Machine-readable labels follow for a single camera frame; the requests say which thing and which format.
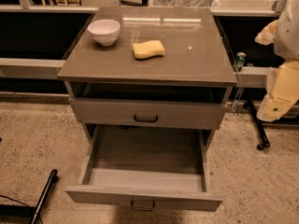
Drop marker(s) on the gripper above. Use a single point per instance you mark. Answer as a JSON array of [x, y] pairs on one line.
[[288, 36]]

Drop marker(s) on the yellow sponge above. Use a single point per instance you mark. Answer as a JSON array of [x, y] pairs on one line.
[[148, 49]]

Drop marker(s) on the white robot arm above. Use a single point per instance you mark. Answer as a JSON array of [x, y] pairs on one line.
[[283, 33]]

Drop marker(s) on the closed grey upper drawer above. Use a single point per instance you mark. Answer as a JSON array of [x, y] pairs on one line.
[[148, 113]]

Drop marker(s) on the open grey lower drawer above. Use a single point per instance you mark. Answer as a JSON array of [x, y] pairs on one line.
[[145, 169]]

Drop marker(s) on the green drink can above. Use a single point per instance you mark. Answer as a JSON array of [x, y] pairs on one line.
[[239, 61]]

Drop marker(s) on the black stand leg right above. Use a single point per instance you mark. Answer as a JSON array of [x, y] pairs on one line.
[[264, 140]]

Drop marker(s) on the black stand leg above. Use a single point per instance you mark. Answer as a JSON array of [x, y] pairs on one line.
[[53, 178], [264, 140]]

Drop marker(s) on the white ceramic bowl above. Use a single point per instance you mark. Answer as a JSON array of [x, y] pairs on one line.
[[104, 32]]

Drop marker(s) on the black stand leg left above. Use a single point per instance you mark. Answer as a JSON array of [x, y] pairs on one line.
[[53, 178]]

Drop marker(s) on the grey metal rail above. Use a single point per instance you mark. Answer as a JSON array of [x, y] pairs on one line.
[[30, 68]]

